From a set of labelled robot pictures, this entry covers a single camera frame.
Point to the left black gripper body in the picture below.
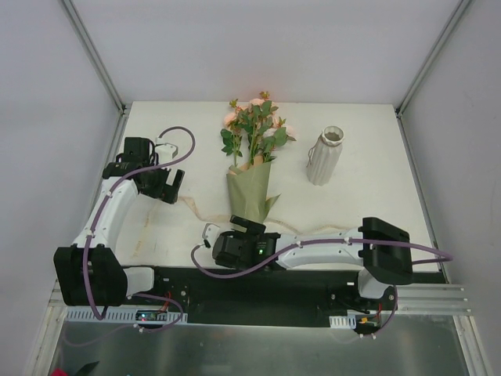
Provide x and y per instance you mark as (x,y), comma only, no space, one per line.
(172,186)

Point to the white ribbed vase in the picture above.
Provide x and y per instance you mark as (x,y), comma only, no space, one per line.
(324,155)

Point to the right aluminium frame post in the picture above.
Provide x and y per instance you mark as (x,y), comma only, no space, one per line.
(459,12)

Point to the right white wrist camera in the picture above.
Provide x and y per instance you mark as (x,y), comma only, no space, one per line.
(210,234)

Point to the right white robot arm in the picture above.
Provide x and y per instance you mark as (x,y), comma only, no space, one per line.
(380,249)

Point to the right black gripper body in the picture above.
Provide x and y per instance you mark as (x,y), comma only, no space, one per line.
(248,225)

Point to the right white cable duct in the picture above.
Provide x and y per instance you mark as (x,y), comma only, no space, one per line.
(353,321)

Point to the red object at bottom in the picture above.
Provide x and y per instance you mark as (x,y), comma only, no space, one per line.
(58,372)

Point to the white cable duct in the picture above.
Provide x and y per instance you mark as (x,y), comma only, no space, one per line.
(126,316)
(353,321)

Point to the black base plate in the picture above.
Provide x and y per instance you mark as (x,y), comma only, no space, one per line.
(302,298)

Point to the black object at bottom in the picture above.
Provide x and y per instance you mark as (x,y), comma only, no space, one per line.
(87,369)

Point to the left white cable duct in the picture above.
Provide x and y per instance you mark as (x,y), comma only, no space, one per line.
(126,316)

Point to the aluminium front rail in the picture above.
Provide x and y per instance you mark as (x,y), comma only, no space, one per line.
(429,299)

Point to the pink flowers with green leaves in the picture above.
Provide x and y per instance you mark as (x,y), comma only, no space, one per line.
(252,132)

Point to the aluminium frame post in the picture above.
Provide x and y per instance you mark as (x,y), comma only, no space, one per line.
(459,12)
(88,45)

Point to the left aluminium frame post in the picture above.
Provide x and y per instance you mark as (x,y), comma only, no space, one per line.
(88,45)

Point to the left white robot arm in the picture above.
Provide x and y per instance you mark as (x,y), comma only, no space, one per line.
(88,271)

